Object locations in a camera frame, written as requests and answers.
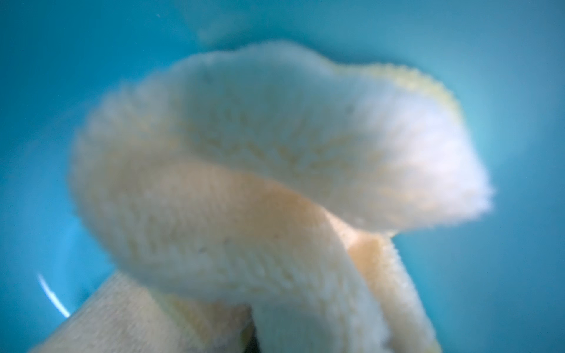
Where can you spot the cream yellow microfibre cloth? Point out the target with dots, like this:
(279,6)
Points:
(255,193)

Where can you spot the teal bucket with sticker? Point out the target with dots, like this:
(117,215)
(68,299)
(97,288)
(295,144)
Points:
(496,285)

